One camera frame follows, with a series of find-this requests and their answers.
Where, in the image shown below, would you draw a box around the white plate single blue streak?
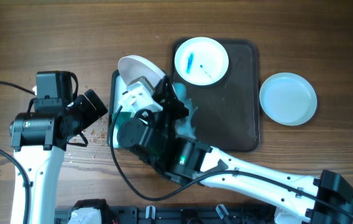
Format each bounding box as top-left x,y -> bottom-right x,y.
259,72 -> 318,126

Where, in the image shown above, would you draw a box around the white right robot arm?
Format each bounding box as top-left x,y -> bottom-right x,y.
109,77 -> 353,223

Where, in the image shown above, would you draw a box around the white plate large blue smear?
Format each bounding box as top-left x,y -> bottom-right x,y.
118,55 -> 165,87

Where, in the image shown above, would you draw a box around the dark brown serving tray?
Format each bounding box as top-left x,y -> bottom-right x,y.
172,39 -> 260,152

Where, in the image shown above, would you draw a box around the green yellow sponge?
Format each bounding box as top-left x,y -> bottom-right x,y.
112,122 -> 130,149

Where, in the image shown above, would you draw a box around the black rimmed water tray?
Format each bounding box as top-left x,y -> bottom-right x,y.
106,68 -> 177,149

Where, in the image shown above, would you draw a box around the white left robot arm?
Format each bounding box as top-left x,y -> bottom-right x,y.
9,71 -> 108,223

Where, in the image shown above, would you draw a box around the white plate two blue marks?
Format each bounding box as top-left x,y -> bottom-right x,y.
174,37 -> 229,86

